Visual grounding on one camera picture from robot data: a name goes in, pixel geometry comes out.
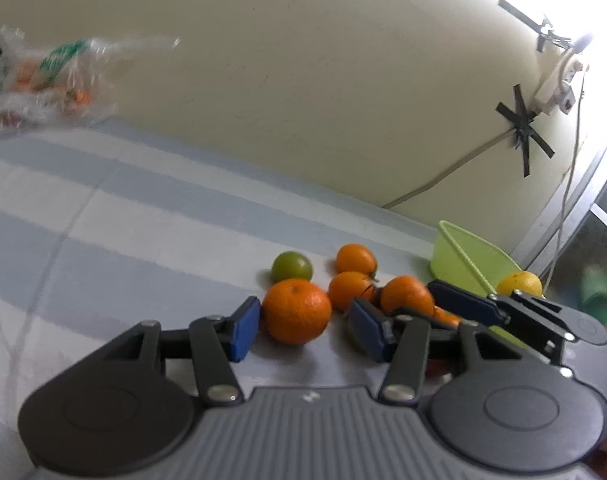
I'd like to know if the clear plastic bag of produce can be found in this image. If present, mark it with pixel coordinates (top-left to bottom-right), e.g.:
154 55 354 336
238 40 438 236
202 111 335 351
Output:
0 25 181 133

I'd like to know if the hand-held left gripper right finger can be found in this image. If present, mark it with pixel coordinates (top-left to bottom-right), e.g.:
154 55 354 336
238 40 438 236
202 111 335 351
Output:
347 299 534 406

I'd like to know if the yellow citrus fruit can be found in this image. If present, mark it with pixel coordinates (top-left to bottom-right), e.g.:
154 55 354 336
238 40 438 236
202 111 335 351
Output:
497 271 543 298

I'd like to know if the large orange tangerine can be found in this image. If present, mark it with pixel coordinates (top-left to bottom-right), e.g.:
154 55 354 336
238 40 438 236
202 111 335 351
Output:
260 280 333 346

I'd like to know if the white power cable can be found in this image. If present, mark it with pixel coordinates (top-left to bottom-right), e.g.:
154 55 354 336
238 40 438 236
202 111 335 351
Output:
546 72 587 288

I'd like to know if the light green plastic basket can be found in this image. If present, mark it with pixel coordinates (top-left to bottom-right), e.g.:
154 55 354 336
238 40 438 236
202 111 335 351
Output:
430 220 530 350

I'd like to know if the white power strip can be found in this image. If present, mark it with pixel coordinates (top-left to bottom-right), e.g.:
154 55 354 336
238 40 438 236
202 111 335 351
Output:
533 55 590 113

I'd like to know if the striped bed sheet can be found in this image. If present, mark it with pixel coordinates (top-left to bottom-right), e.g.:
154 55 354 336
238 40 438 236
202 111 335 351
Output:
0 120 534 480

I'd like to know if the grey wall cable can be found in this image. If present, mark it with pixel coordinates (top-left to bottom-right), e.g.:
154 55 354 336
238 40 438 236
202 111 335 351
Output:
382 129 515 209

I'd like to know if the green tangerine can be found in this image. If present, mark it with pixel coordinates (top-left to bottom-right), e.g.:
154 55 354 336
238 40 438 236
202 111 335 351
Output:
270 251 314 283

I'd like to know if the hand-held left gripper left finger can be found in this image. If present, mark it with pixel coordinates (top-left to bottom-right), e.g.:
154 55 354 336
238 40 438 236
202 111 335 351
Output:
100 296 261 406

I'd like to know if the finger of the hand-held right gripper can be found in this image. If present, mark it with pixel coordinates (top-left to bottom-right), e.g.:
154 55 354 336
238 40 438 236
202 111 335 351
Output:
427 280 577 378

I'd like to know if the metal window frame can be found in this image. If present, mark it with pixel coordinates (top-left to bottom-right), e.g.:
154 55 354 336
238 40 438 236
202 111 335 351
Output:
513 140 607 281

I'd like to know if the green blurry object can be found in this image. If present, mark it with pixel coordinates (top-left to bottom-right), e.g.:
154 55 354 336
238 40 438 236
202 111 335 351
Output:
581 265 607 327

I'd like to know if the black tape cross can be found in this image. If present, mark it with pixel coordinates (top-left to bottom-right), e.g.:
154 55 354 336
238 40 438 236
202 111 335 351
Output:
496 84 555 178

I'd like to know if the black tape strip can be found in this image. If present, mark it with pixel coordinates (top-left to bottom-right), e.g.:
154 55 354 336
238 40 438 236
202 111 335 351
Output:
498 0 574 52

